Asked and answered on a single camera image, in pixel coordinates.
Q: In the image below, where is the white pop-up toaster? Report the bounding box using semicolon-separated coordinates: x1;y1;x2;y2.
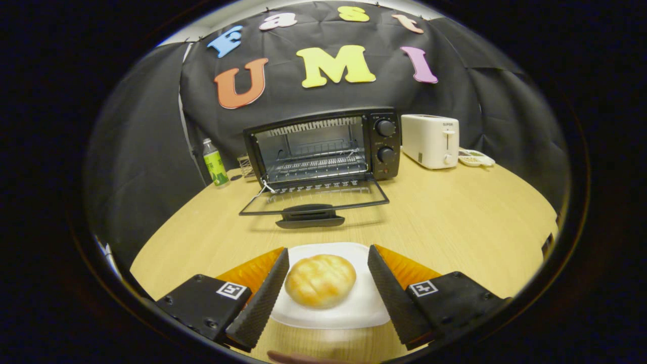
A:
401;114;460;170

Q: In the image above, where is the golden bread bun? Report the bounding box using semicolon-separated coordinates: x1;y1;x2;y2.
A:
285;254;357;309

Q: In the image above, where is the black backdrop cloth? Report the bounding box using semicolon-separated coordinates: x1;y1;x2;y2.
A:
83;0;572;268

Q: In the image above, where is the white square plate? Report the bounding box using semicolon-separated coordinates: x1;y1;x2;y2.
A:
269;242;391;330

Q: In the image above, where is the green label plastic bottle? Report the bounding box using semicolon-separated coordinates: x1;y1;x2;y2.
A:
203;138;229;187

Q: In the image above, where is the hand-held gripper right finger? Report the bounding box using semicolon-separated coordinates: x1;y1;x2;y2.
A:
367;245;512;350

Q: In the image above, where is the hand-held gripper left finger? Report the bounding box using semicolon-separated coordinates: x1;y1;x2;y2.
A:
156;247;290;353

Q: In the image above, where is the white divided snack dish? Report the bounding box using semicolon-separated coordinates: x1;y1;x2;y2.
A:
457;149;496;168

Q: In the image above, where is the black toaster oven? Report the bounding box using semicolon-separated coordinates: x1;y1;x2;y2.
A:
239;106;402;230

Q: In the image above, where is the white string tie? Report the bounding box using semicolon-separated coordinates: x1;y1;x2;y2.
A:
251;181;277;203

